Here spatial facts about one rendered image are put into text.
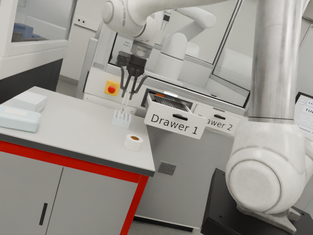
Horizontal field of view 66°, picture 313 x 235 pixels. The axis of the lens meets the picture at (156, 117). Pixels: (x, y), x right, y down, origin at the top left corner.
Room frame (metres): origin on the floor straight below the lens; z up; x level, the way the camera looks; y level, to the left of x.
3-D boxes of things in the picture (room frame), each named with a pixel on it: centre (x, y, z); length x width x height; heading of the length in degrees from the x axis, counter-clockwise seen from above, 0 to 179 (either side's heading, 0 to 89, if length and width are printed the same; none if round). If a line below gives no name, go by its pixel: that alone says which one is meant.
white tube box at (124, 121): (1.14, 0.16, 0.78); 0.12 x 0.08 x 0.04; 11
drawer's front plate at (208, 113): (1.45, -0.34, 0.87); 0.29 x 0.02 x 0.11; 102
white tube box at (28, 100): (0.92, 0.50, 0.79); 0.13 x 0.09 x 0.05; 11
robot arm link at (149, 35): (1.08, 0.17, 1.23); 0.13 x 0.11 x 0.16; 147
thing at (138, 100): (1.87, 0.03, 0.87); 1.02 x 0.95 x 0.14; 102
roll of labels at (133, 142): (0.91, 0.05, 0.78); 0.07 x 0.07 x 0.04
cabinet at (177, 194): (1.87, 0.02, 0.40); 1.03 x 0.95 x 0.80; 102
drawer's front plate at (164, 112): (1.11, -0.09, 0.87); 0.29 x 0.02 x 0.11; 102
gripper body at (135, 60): (1.10, 0.16, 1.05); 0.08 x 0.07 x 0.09; 101
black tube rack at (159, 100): (1.31, -0.05, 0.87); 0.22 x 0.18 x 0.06; 12
